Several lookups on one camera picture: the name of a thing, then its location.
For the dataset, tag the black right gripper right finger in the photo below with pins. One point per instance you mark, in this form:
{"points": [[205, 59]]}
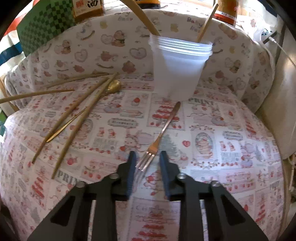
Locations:
{"points": [[226, 218]]}

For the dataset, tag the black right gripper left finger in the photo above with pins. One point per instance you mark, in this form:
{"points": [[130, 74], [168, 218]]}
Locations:
{"points": [[69, 219]]}

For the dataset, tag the rose gold fork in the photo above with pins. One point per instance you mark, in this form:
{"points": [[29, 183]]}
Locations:
{"points": [[152, 150]]}

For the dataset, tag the gold spoon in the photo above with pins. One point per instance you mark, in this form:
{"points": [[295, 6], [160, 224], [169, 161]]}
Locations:
{"points": [[113, 87]]}

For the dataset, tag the printed patterned tablecloth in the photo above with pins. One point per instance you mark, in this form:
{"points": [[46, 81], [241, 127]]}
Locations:
{"points": [[214, 136]]}

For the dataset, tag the beige cabinet panel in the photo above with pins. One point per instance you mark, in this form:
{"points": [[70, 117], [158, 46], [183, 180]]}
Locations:
{"points": [[278, 109]]}

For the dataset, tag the white plastic cup stack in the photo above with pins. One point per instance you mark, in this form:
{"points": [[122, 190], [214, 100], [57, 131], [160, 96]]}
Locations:
{"points": [[177, 66]]}

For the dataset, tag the striped hanging cloth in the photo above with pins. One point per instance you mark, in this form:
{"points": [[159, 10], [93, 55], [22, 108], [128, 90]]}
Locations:
{"points": [[11, 51]]}

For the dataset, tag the wooden chopstick in cup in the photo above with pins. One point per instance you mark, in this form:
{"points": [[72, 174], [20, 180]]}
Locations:
{"points": [[206, 23], [142, 16]]}

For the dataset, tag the green checkered box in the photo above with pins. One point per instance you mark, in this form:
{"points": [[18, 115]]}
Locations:
{"points": [[46, 20]]}

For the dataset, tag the small red-capped sauce bottle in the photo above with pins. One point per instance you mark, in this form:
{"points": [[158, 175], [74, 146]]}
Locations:
{"points": [[227, 11]]}

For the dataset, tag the clear liquor bottle amber liquid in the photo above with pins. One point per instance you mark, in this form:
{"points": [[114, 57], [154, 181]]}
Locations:
{"points": [[86, 9]]}

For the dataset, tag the dark sauce bottle yellow label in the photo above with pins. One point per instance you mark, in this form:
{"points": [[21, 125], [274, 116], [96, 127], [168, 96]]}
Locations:
{"points": [[148, 4]]}

